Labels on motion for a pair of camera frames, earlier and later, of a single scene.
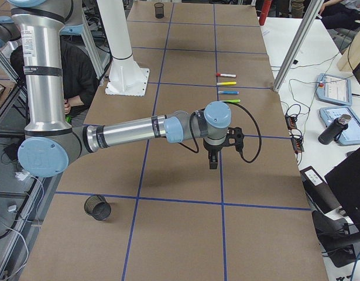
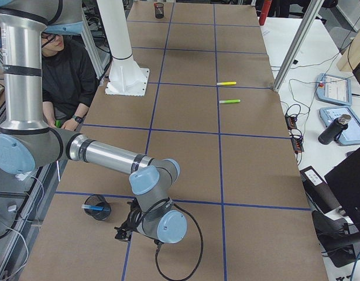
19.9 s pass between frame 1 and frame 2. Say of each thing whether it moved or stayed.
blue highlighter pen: moved
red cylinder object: stayed
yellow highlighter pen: stayed
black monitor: stayed
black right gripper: moved
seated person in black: stayed
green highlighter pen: stayed
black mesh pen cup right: stayed
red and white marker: moved
